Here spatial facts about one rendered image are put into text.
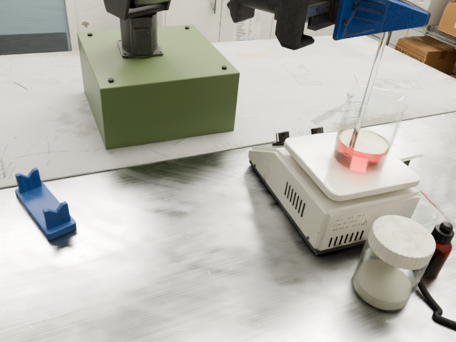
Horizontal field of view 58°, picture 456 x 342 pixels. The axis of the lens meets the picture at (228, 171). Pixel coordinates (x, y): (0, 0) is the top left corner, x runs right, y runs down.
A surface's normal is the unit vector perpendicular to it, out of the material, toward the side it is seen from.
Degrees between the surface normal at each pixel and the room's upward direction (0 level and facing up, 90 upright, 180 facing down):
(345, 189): 0
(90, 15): 90
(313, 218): 90
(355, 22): 39
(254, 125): 0
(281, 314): 0
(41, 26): 90
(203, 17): 90
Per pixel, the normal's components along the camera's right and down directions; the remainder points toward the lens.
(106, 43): 0.08, -0.78
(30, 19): 0.40, 0.55
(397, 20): -0.40, 0.49
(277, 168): -0.93, 0.14
